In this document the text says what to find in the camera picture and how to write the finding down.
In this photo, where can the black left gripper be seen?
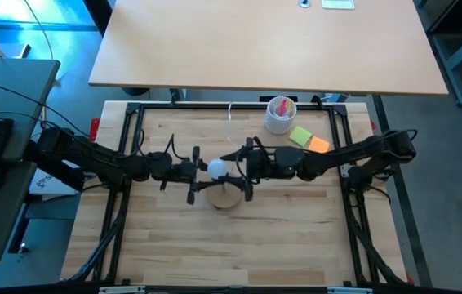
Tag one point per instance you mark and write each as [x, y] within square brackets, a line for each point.
[182, 171]

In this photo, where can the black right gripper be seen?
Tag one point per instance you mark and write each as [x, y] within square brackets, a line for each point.
[263, 163]

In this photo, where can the white lightbulb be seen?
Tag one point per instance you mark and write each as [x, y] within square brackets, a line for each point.
[217, 169]

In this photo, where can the lamp with round wooden base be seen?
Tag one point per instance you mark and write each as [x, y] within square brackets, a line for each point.
[225, 198]

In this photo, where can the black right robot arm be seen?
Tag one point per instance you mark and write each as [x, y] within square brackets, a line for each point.
[337, 157]

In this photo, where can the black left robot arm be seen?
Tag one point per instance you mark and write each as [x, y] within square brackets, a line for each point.
[100, 159]

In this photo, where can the white textured cylinder cup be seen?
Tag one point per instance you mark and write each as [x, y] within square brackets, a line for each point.
[276, 122]

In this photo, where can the green sticky note pad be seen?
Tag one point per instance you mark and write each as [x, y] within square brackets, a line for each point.
[300, 136]

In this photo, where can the red pen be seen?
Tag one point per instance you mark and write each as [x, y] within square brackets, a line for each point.
[283, 107]

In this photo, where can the yellow pen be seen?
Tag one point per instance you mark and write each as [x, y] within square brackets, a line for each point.
[291, 107]

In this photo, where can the orange sticky note pad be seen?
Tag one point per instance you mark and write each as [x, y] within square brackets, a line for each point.
[318, 145]

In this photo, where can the red table clamp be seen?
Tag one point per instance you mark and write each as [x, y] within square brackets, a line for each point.
[94, 130]

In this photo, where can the light wooden desk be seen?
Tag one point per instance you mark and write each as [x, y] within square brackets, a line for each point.
[267, 45]

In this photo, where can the silver aluminium extrusion piece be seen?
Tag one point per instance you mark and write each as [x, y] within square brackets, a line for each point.
[349, 290]
[121, 290]

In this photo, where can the white printed paper box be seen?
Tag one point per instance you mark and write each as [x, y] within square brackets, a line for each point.
[51, 185]

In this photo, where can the round desk grommet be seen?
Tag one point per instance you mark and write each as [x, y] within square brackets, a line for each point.
[305, 3]

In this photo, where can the white card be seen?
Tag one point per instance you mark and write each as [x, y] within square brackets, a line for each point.
[338, 3]

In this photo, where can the grey computer desk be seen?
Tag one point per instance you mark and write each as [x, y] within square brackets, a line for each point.
[14, 90]

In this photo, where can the black aluminium table frame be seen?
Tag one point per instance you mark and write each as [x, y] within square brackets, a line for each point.
[133, 122]

